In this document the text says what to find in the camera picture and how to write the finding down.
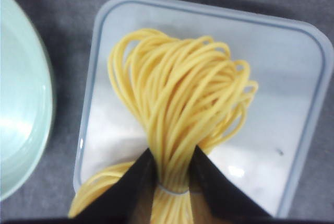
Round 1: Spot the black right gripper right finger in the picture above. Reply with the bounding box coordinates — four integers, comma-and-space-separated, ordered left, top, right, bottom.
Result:
189, 147, 271, 223

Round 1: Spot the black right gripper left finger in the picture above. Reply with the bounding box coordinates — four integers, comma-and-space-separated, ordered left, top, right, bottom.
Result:
71, 149, 157, 223

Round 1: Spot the light green shallow plate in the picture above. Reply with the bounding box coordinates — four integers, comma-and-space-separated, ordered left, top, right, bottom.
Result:
1, 0, 56, 201

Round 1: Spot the yellow vermicelli noodle bundle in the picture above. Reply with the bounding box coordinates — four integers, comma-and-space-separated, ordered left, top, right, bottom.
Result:
67, 28, 259, 224

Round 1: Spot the silver digital kitchen scale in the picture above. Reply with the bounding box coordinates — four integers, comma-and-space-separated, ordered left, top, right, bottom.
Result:
73, 0, 333, 217

